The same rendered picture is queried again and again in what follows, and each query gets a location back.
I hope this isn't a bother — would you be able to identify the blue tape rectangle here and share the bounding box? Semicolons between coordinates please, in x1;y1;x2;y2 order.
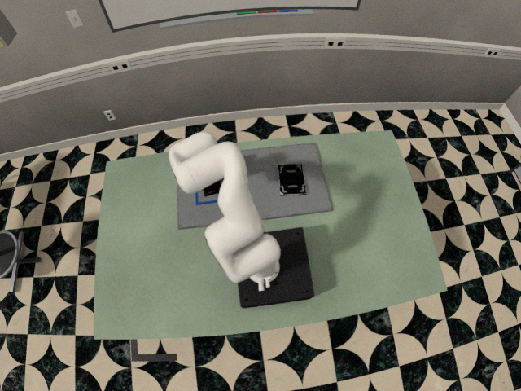
195;192;217;205

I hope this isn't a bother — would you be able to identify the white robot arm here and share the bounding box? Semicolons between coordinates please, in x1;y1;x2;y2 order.
169;132;280;291

